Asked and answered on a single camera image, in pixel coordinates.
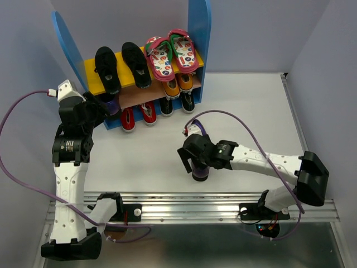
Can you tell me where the purple shoe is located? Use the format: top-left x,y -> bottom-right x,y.
98,93 -> 122,120
191,119 -> 210,182

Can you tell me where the black white high-top sneaker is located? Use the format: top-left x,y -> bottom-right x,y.
159,97 -> 173,117

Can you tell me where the pink patterned sandal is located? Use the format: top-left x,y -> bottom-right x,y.
144,36 -> 175,82
168,28 -> 199,74

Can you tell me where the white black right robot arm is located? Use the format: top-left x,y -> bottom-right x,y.
177,134 -> 329,221

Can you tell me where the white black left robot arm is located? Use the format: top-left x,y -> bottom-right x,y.
41,92 -> 124,261

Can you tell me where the blue yellow shoe shelf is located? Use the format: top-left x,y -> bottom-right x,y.
51,1 -> 211,121

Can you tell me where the black sneaker on top shelf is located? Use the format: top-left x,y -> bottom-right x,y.
122,42 -> 152,89

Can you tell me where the red sneaker left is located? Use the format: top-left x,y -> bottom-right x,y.
120,107 -> 136,133

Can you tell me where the red sneaker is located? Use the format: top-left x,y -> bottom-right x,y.
120,107 -> 136,133
139,101 -> 157,126

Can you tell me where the red sneaker right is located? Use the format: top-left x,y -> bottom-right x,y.
139,101 -> 157,126

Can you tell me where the black sneaker far left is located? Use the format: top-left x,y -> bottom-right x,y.
94,46 -> 121,95

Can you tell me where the yellow sneaker left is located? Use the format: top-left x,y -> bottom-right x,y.
161,78 -> 180,99

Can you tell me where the yellow sneaker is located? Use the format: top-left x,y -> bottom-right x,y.
176,73 -> 194,93
161,78 -> 180,99

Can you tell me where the yellow sneaker right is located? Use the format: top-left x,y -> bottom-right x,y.
176,73 -> 194,93

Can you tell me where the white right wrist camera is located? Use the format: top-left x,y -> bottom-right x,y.
183,123 -> 202,137

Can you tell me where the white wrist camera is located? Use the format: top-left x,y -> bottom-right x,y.
57,79 -> 85,102
183,123 -> 202,137

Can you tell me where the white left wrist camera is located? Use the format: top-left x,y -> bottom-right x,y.
57,79 -> 85,102

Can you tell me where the aluminium mounting rail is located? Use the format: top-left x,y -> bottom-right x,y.
47,191 -> 341,226

